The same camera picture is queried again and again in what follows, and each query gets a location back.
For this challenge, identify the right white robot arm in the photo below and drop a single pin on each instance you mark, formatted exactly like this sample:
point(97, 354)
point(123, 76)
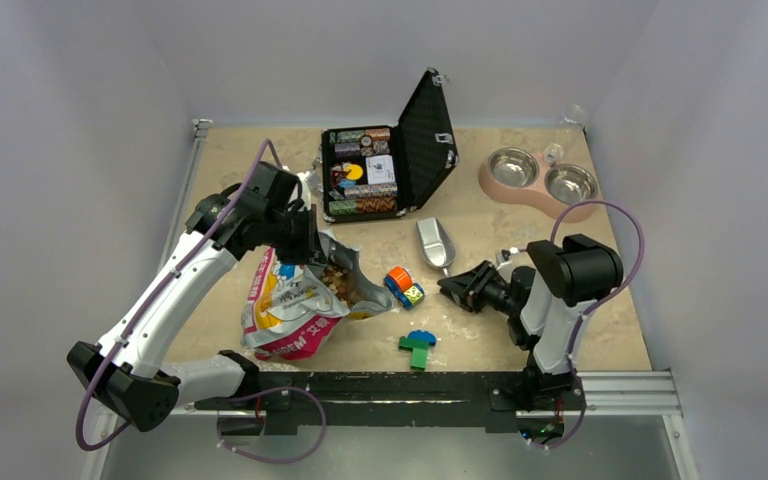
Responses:
point(547, 305)

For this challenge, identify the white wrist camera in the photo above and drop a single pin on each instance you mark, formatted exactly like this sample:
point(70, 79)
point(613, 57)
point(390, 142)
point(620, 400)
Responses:
point(513, 256)
point(311, 187)

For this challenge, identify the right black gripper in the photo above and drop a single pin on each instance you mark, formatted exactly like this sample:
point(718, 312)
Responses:
point(466, 287)

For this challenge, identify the black poker chip case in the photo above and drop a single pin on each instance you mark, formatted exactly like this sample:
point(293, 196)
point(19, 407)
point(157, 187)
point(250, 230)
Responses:
point(386, 171)

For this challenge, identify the green toy brick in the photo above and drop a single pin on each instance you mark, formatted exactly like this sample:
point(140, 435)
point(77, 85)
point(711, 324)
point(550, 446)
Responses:
point(418, 351)

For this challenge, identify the clear water bottle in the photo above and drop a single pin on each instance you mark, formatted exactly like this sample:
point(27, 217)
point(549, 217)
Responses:
point(570, 125)

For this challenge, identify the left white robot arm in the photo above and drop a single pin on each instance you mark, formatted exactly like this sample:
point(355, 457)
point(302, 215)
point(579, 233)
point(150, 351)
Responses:
point(126, 370)

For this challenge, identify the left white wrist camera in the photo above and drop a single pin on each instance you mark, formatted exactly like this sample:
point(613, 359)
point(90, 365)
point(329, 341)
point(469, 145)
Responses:
point(311, 187)

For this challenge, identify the colourful pet food bag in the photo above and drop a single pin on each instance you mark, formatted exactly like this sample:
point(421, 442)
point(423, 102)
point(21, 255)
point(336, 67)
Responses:
point(291, 310)

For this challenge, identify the aluminium frame rail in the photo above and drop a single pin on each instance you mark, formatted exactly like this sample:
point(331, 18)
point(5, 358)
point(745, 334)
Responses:
point(630, 393)

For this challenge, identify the metal food scoop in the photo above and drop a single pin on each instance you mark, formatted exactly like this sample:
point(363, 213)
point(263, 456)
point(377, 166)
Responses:
point(436, 246)

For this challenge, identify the blue toy brick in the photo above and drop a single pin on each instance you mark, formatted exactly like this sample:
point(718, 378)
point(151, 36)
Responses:
point(422, 335)

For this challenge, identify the pink double pet bowl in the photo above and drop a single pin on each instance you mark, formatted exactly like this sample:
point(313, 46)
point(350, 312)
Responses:
point(514, 176)

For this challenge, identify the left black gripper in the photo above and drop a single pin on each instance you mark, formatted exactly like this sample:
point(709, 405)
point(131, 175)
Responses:
point(310, 250)

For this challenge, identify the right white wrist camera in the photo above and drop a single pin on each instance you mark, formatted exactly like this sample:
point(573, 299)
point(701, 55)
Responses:
point(513, 256)

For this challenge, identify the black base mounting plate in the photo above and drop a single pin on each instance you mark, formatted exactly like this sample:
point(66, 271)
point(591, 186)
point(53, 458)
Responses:
point(494, 401)

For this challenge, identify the orange blue toy car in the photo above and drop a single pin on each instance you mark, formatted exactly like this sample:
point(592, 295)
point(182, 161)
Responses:
point(402, 286)

